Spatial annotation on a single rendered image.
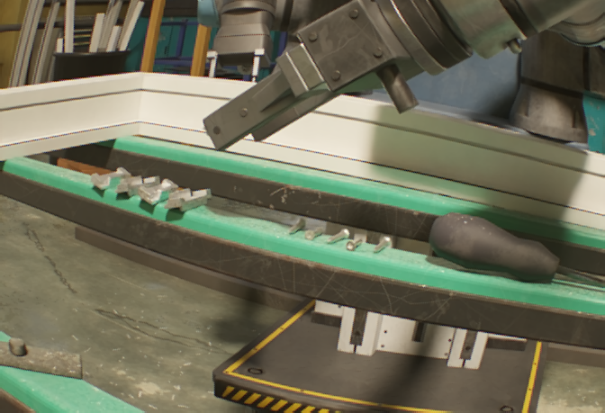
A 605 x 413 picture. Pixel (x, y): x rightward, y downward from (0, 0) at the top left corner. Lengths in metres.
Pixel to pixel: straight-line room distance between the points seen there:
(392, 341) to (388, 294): 1.29
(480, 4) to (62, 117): 0.53
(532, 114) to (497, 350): 0.68
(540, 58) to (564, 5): 0.95
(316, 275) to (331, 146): 0.31
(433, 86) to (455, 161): 0.83
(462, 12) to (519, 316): 0.21
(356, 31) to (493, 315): 0.21
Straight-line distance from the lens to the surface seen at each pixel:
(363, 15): 0.53
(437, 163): 0.86
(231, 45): 1.09
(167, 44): 9.49
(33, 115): 0.87
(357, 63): 0.53
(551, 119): 1.48
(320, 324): 2.02
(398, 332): 1.87
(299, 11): 1.56
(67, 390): 0.33
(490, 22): 0.54
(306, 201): 0.84
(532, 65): 1.51
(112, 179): 0.71
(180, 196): 0.67
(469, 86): 1.66
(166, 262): 3.28
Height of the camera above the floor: 1.02
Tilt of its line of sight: 11 degrees down
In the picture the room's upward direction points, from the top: 7 degrees clockwise
